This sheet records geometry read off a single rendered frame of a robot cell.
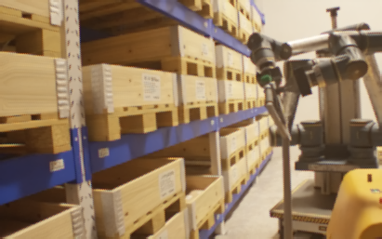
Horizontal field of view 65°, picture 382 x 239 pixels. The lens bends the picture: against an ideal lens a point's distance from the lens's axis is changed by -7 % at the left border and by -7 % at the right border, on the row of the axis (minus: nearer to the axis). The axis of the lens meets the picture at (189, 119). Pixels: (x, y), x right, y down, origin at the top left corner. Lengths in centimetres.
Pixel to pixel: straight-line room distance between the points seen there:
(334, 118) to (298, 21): 420
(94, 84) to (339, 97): 239
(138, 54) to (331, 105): 188
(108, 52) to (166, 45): 50
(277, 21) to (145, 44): 517
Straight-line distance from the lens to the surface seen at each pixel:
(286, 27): 721
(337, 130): 328
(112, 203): 148
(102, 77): 144
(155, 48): 232
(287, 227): 163
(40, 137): 123
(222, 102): 318
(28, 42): 127
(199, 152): 330
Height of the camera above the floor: 133
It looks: 3 degrees down
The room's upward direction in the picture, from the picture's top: 4 degrees counter-clockwise
